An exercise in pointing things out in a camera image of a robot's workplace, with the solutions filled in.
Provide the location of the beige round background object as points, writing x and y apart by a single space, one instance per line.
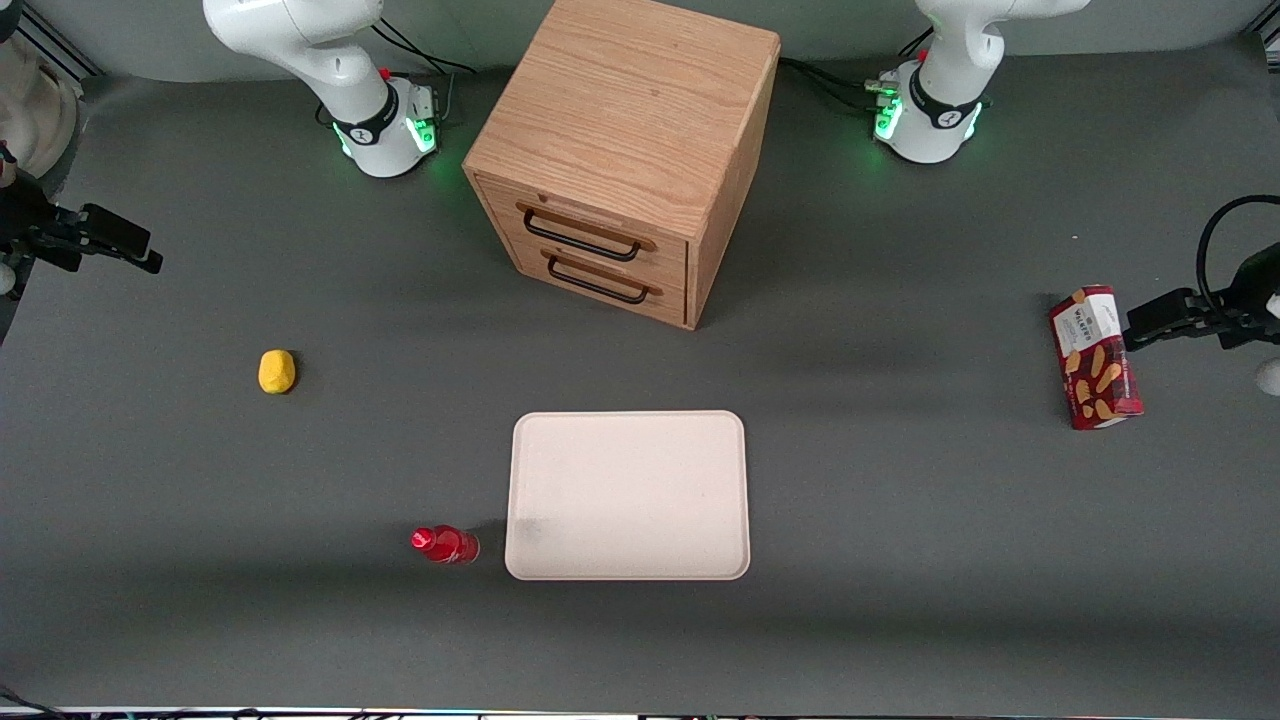
35 110

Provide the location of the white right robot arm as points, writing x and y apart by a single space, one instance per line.
330 60

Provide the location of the wooden drawer front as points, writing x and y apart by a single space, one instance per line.
670 305
660 262

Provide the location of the yellow lemon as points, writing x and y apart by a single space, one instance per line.
277 372

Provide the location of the beige rectangular tray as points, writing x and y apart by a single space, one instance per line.
628 495

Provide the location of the wooden drawer cabinet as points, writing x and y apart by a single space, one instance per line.
630 100

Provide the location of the red soda can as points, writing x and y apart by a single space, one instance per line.
450 546

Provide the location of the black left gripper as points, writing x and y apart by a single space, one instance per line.
1243 305

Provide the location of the aluminium frame rail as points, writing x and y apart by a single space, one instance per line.
55 45

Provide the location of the red tartan shortbread box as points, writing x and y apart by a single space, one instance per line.
1095 370

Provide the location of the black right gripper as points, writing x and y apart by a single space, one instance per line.
30 226

